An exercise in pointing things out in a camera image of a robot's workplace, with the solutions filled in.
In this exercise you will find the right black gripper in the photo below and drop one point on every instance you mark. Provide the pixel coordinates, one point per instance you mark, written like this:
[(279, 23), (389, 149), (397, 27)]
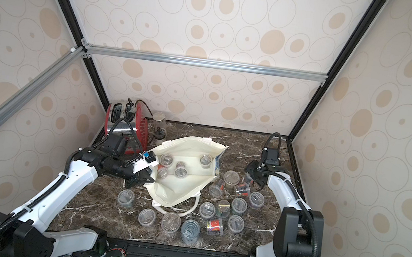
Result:
[(256, 173)]

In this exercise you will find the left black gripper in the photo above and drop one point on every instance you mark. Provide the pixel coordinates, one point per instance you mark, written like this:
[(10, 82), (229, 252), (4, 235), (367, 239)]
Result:
[(143, 176)]

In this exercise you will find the cream canvas tote bag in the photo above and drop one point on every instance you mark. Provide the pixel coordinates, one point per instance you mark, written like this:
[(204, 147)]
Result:
[(173, 191)]

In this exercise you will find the dark lid seed jar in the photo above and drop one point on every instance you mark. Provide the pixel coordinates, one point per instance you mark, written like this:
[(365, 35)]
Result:
[(223, 209)]

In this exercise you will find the wide clear seed jar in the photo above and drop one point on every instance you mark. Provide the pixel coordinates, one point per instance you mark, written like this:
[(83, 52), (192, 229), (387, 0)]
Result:
[(170, 224)]

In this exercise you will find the red label jar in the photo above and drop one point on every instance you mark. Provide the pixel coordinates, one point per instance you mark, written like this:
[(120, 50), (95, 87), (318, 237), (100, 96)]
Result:
[(215, 227)]

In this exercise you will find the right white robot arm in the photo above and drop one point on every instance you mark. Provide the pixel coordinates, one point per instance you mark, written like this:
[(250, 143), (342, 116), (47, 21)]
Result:
[(300, 229)]

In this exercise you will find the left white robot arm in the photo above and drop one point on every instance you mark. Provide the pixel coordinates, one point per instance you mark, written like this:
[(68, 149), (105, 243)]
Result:
[(81, 169)]

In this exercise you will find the clear lid seed jar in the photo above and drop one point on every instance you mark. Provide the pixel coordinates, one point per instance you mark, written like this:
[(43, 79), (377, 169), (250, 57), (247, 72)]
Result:
[(162, 173)]

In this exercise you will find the seed jar in bag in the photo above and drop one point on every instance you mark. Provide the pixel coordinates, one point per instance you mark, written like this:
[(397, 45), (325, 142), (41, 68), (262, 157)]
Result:
[(166, 160), (205, 161), (181, 170)]

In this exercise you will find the small bottle behind bag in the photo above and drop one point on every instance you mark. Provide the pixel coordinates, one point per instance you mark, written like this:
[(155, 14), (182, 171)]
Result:
[(159, 136)]

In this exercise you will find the red chrome toaster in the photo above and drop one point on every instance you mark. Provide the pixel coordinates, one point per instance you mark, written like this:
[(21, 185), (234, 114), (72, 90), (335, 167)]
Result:
[(135, 129)]

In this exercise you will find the glass spice shaker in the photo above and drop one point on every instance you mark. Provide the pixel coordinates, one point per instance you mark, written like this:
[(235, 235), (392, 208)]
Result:
[(159, 121)]

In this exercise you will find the left diagonal aluminium bar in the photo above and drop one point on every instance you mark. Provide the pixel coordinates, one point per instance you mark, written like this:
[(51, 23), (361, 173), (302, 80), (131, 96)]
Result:
[(34, 87)]

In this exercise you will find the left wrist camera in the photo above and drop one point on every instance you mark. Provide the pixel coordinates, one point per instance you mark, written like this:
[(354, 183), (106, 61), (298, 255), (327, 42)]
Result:
[(145, 160)]

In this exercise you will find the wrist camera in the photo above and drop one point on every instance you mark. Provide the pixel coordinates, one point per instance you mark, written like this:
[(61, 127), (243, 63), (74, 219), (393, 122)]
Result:
[(145, 160), (270, 156)]

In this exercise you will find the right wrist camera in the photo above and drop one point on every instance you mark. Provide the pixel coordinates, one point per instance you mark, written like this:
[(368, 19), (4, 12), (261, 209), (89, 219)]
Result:
[(270, 156)]

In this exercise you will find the horizontal aluminium frame bar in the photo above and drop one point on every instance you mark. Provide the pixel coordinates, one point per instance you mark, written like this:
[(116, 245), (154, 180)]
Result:
[(206, 63)]

